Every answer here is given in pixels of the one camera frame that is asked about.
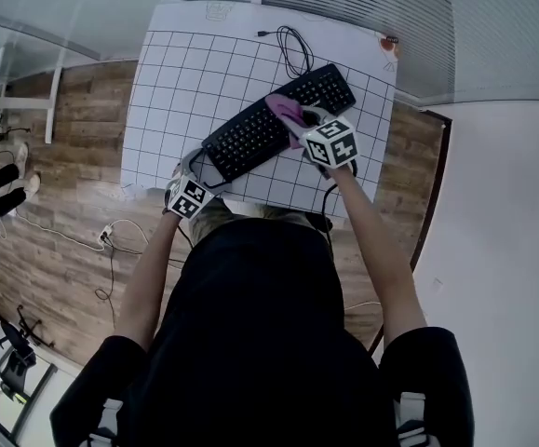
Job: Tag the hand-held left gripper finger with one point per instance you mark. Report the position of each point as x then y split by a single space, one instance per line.
186 166
213 180

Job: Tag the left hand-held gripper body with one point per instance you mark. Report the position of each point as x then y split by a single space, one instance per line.
190 200

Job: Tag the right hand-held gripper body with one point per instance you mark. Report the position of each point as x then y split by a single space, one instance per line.
329 142

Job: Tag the purple cloth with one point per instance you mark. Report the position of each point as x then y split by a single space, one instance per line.
285 107

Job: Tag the black keyboard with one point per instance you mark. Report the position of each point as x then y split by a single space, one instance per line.
250 138

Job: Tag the person's left forearm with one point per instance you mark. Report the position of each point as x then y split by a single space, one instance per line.
150 277

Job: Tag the person's right forearm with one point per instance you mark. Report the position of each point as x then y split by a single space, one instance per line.
381 259

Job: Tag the table with white grid cloth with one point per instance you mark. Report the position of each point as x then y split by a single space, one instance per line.
180 86

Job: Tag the person's olive trousers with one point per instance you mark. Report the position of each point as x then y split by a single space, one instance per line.
206 217

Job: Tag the white power strip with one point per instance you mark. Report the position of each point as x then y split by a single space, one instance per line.
105 235

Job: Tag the white window blinds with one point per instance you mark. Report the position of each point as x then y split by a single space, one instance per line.
367 26

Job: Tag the white desk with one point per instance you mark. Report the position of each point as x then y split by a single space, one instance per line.
52 105

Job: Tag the person's black shirt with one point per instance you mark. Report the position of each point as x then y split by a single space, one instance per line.
260 342

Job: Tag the black framed glass table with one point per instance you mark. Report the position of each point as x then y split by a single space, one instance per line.
41 380

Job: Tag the white wall socket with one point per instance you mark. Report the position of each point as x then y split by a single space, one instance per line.
437 284

